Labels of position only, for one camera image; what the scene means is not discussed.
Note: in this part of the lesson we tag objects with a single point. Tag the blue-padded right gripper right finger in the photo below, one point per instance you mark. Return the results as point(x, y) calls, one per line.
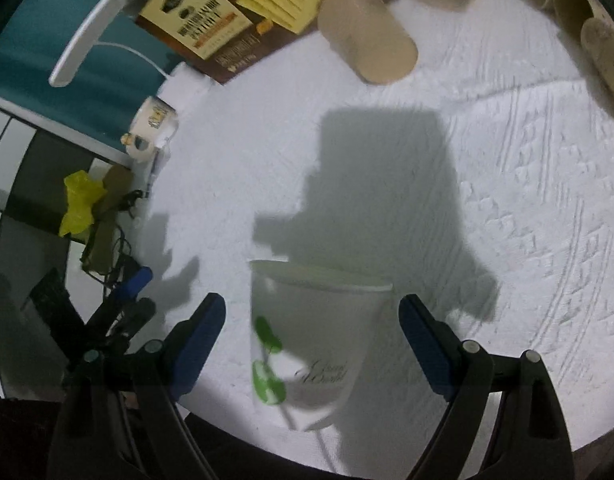
point(529, 440)

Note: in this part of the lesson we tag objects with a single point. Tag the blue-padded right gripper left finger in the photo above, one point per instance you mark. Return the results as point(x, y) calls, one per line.
point(120, 418)

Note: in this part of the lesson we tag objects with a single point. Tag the white paper cup green print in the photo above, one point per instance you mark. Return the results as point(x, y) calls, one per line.
point(311, 329)

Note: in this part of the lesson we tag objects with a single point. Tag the yellow plastic bag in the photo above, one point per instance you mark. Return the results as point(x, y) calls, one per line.
point(82, 193)

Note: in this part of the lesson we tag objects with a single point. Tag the black pen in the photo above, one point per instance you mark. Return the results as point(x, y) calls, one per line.
point(151, 175)

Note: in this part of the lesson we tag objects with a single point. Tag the cream ceramic mug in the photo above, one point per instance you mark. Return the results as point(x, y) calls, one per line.
point(153, 126)

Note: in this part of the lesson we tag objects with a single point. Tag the white knit tablecloth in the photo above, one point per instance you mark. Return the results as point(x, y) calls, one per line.
point(483, 182)

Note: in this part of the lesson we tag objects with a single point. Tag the white desk lamp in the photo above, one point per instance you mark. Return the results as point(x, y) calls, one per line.
point(181, 86)

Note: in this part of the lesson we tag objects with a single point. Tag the brown cracker box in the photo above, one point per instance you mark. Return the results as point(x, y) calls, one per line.
point(222, 38)

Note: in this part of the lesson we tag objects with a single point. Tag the kraft paper cup right front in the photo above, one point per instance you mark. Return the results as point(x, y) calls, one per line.
point(597, 39)

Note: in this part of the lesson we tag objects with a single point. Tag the kraft paper cup middle right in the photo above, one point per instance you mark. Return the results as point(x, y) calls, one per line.
point(572, 15)

